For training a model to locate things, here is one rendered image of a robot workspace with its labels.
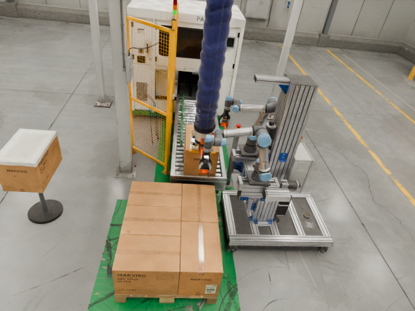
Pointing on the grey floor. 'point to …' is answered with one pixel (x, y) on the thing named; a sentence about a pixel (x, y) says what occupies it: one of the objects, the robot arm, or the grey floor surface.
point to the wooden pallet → (165, 298)
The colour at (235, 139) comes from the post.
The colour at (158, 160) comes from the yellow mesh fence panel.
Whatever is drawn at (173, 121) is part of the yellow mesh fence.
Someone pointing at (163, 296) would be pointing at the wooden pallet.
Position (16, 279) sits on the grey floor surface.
